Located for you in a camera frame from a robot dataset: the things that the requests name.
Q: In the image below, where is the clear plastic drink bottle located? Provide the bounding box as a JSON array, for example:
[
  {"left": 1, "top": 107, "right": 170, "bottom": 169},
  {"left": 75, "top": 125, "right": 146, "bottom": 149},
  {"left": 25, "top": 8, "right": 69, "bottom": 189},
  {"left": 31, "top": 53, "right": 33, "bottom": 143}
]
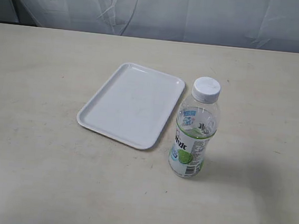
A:
[{"left": 168, "top": 76, "right": 221, "bottom": 178}]

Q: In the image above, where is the white plastic tray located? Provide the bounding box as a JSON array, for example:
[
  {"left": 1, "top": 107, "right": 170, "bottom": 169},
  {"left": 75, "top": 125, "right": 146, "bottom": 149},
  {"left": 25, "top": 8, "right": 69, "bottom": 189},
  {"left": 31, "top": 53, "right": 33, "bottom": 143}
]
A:
[{"left": 76, "top": 62, "right": 186, "bottom": 150}]

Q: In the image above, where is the white backdrop curtain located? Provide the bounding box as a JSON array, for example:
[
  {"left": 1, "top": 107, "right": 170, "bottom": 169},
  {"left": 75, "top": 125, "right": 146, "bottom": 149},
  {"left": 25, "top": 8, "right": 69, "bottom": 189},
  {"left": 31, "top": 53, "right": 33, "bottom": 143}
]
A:
[{"left": 0, "top": 0, "right": 299, "bottom": 53}]

